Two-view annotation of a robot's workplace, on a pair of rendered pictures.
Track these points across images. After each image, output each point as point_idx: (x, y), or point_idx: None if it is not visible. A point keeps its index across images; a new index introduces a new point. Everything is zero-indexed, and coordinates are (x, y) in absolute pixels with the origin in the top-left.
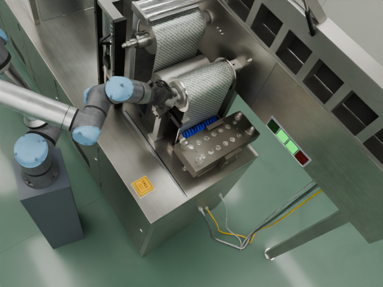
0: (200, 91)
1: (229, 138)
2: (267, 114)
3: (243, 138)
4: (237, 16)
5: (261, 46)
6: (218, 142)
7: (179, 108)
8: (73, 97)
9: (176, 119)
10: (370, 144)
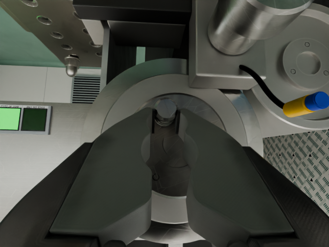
0: None
1: (61, 33)
2: (58, 126)
3: (57, 47)
4: (202, 238)
5: None
6: (50, 11)
7: (128, 88)
8: None
9: (111, 11)
10: None
